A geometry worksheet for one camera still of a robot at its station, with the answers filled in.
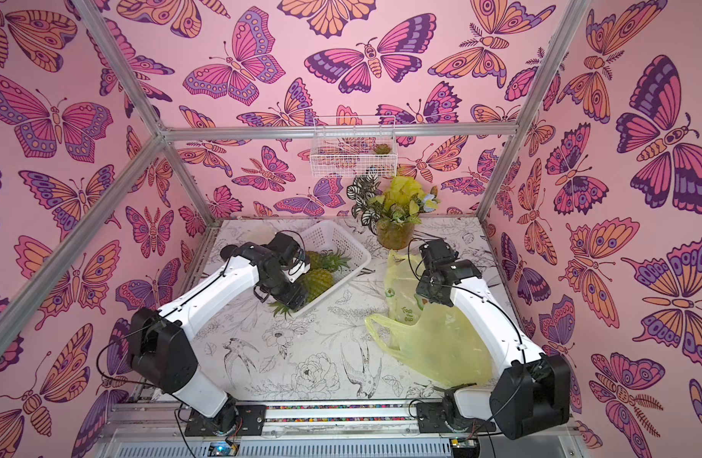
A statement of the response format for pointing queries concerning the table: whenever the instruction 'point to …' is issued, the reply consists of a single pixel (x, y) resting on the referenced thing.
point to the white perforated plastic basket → (332, 234)
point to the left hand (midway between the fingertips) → (295, 295)
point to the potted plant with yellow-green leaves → (392, 213)
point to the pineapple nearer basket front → (315, 282)
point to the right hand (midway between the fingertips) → (432, 289)
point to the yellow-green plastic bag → (432, 339)
